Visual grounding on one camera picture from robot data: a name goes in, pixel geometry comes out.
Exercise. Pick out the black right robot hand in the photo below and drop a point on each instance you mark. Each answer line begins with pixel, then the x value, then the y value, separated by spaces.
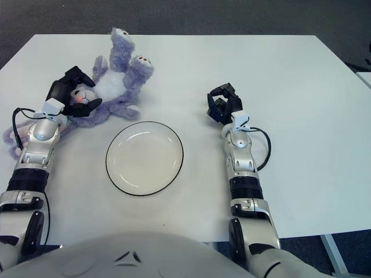
pixel 222 111

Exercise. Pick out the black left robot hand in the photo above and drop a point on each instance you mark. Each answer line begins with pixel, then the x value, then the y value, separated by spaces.
pixel 59 89

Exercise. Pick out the purple plush bunny doll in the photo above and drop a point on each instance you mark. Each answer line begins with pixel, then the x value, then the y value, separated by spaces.
pixel 121 66

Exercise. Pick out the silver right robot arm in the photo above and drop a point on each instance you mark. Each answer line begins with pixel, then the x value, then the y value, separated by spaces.
pixel 245 162

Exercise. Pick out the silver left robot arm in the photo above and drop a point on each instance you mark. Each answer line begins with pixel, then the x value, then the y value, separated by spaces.
pixel 37 150

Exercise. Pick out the white plate with black rim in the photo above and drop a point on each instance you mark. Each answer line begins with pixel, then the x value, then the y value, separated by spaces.
pixel 144 159

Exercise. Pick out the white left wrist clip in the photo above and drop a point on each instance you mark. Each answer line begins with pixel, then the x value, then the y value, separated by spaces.
pixel 53 105

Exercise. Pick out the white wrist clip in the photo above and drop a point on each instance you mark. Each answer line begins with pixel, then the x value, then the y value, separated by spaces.
pixel 241 121
pixel 53 105

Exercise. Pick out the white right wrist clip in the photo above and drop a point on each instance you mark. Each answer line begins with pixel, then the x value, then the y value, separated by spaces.
pixel 241 121

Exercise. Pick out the white side table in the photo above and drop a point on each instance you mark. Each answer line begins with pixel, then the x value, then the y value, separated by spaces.
pixel 365 79

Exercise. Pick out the grey robot torso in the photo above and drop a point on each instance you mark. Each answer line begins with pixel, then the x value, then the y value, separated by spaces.
pixel 130 255

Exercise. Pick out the white table leg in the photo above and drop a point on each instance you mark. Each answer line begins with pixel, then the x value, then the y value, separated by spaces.
pixel 333 252

